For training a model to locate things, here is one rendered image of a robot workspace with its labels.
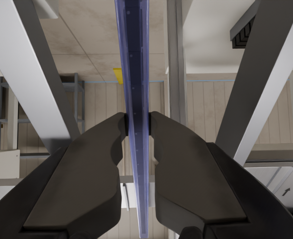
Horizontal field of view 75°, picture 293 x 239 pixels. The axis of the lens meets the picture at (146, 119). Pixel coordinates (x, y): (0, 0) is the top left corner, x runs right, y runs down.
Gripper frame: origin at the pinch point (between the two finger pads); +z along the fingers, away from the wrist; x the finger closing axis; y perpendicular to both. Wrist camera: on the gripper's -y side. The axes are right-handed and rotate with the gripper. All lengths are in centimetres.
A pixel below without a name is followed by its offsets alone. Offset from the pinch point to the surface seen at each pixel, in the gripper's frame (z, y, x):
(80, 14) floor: 161, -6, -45
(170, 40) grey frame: 50, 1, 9
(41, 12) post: 10.1, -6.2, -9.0
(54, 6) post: 10.6, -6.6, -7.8
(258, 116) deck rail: 7.7, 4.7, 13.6
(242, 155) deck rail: 8.9, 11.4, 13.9
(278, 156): 40, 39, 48
